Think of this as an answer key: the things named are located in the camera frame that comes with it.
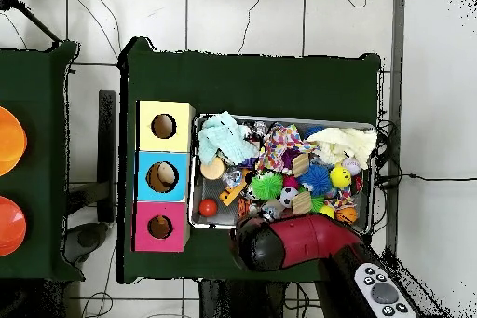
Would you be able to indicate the colourful polka dot cloth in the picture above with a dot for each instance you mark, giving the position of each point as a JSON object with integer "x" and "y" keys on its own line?
{"x": 283, "y": 146}

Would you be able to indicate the blue spiky ball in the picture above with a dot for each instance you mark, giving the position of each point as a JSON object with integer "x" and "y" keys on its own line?
{"x": 317, "y": 179}

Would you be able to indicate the large yellow ball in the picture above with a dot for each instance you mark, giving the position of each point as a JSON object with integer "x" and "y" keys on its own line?
{"x": 340, "y": 176}

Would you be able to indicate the cream yellow cloth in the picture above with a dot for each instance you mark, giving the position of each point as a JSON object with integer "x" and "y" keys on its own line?
{"x": 346, "y": 143}

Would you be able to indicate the black stand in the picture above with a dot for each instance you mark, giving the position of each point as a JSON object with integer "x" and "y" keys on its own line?
{"x": 107, "y": 146}

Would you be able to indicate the shallow clear mesh bin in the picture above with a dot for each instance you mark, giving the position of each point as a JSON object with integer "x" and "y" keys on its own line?
{"x": 195, "y": 213}

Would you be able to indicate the orange bowl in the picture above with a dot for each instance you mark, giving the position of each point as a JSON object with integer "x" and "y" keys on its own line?
{"x": 9, "y": 141}
{"x": 9, "y": 226}

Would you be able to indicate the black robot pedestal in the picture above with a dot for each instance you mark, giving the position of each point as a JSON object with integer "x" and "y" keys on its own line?
{"x": 246, "y": 303}

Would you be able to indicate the toy hamburger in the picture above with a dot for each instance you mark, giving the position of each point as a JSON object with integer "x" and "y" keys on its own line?
{"x": 212, "y": 170}

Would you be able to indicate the wooden box with three holes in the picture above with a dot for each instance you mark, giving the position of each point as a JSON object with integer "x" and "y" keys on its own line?
{"x": 165, "y": 152}

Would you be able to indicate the green furry monster toy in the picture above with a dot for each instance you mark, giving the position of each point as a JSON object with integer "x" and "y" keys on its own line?
{"x": 267, "y": 186}

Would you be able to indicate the red ball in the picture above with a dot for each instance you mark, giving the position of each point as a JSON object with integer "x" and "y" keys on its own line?
{"x": 208, "y": 207}

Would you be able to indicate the mint green cloth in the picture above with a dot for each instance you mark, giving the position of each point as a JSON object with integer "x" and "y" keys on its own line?
{"x": 223, "y": 139}

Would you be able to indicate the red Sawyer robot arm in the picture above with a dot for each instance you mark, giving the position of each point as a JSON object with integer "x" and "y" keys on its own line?
{"x": 313, "y": 240}

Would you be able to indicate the dark green table cloth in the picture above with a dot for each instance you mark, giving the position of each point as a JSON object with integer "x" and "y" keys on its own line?
{"x": 246, "y": 83}
{"x": 41, "y": 109}

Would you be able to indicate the orange flat plastic toy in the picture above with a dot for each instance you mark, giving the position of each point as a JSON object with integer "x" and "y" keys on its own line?
{"x": 232, "y": 194}

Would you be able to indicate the orange toy basketball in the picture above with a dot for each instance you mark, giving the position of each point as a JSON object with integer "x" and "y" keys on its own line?
{"x": 346, "y": 215}

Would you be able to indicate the orange striped tiger plush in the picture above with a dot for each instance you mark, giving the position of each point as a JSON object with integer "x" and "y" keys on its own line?
{"x": 243, "y": 207}

